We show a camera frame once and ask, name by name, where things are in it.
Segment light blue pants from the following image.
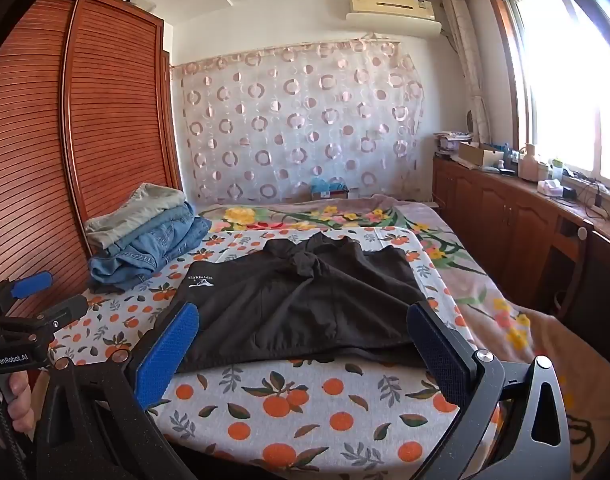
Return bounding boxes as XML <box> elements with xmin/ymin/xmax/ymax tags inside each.
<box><xmin>107</xmin><ymin>202</ymin><xmax>196</xmax><ymax>256</ymax></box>

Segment black cables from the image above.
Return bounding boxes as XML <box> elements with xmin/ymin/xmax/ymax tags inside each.
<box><xmin>564</xmin><ymin>172</ymin><xmax>610</xmax><ymax>222</ymax></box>

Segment black pants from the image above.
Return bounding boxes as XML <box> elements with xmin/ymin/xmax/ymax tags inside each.
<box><xmin>155</xmin><ymin>234</ymin><xmax>438</xmax><ymax>374</ymax></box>

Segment blue denim jeans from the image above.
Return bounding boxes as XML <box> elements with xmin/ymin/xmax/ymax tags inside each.
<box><xmin>87</xmin><ymin>214</ymin><xmax>214</xmax><ymax>294</ymax></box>

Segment floral blanket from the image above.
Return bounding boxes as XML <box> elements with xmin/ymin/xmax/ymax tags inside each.
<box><xmin>195</xmin><ymin>193</ymin><xmax>610</xmax><ymax>461</ymax></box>

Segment wooden slatted wardrobe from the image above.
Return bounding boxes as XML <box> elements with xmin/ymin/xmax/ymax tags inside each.
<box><xmin>0</xmin><ymin>0</ymin><xmax>184</xmax><ymax>313</ymax></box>

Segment stack of papers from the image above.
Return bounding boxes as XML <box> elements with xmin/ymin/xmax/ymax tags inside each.
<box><xmin>434</xmin><ymin>131</ymin><xmax>474</xmax><ymax>157</ymax></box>

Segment window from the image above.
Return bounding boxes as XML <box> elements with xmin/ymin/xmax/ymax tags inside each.
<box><xmin>487</xmin><ymin>0</ymin><xmax>610</xmax><ymax>188</ymax></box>

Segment cardboard box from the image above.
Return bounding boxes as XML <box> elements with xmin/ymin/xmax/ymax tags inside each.
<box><xmin>457</xmin><ymin>141</ymin><xmax>506</xmax><ymax>169</ymax></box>

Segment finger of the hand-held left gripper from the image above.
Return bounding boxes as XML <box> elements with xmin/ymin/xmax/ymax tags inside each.
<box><xmin>0</xmin><ymin>271</ymin><xmax>54</xmax><ymax>318</ymax></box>
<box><xmin>0</xmin><ymin>294</ymin><xmax>89</xmax><ymax>335</ymax></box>

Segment orange fruit print sheet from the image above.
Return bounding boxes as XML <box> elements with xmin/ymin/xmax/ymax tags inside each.
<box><xmin>47</xmin><ymin>227</ymin><xmax>479</xmax><ymax>480</ymax></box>

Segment wall air conditioner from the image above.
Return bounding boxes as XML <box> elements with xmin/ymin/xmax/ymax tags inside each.
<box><xmin>346</xmin><ymin>0</ymin><xmax>443</xmax><ymax>36</ymax></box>

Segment khaki pants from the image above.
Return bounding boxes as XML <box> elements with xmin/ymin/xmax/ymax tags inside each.
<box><xmin>84</xmin><ymin>182</ymin><xmax>188</xmax><ymax>251</ymax></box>

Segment white jug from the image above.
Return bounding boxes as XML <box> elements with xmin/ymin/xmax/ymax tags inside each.
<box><xmin>517</xmin><ymin>143</ymin><xmax>539</xmax><ymax>181</ymax></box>

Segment pale window curtain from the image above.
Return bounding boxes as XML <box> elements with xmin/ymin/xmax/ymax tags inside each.
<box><xmin>442</xmin><ymin>0</ymin><xmax>492</xmax><ymax>142</ymax></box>

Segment person's left hand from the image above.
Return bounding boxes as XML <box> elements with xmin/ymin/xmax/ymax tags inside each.
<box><xmin>5</xmin><ymin>370</ymin><xmax>36</xmax><ymax>434</ymax></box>

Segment sheer circle pattern curtain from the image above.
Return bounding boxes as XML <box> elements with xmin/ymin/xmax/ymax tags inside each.
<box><xmin>170</xmin><ymin>37</ymin><xmax>429</xmax><ymax>206</ymax></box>

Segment wooden side cabinet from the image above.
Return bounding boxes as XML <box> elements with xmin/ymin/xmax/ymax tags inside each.
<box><xmin>431</xmin><ymin>152</ymin><xmax>610</xmax><ymax>361</ymax></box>

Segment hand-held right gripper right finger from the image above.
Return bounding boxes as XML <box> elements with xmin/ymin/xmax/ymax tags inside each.
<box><xmin>406</xmin><ymin>301</ymin><xmax>572</xmax><ymax>480</ymax></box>

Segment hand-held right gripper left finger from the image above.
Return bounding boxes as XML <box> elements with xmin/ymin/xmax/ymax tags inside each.
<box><xmin>35</xmin><ymin>301</ymin><xmax>200</xmax><ymax>480</ymax></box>

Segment box with blue cloth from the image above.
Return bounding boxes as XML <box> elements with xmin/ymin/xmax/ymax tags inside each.
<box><xmin>310</xmin><ymin>177</ymin><xmax>350</xmax><ymax>202</ymax></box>

